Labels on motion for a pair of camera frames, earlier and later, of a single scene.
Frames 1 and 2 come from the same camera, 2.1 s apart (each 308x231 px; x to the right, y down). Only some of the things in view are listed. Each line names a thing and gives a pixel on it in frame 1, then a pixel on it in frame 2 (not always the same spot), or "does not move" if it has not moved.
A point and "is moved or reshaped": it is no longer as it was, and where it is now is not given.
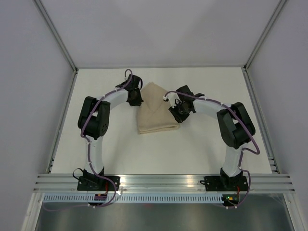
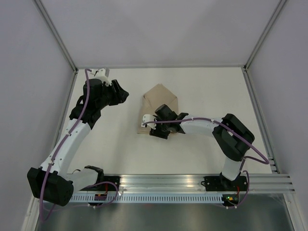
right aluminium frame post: (279, 7) does not move
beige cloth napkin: (155, 115) is moved or reshaped
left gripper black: (138, 102) to (120, 96)
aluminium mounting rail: (258, 183) does not move
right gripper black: (178, 118) to (157, 133)
